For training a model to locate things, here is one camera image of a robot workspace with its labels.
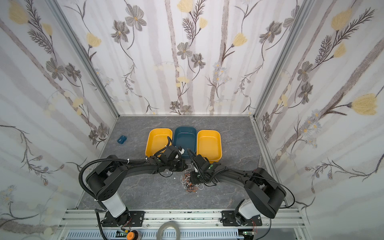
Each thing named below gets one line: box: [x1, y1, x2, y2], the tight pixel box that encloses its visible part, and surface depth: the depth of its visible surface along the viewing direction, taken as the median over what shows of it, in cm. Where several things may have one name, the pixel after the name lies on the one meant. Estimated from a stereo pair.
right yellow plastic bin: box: [196, 130, 223, 164], surface depth 103 cm
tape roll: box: [156, 220, 181, 240], surface depth 70 cm
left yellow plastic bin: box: [145, 128, 173, 158], surface depth 106 cm
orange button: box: [127, 231, 135, 240], surface depth 63 cm
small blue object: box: [117, 135, 127, 144], surface depth 106 cm
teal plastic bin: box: [173, 126, 197, 159], surface depth 107 cm
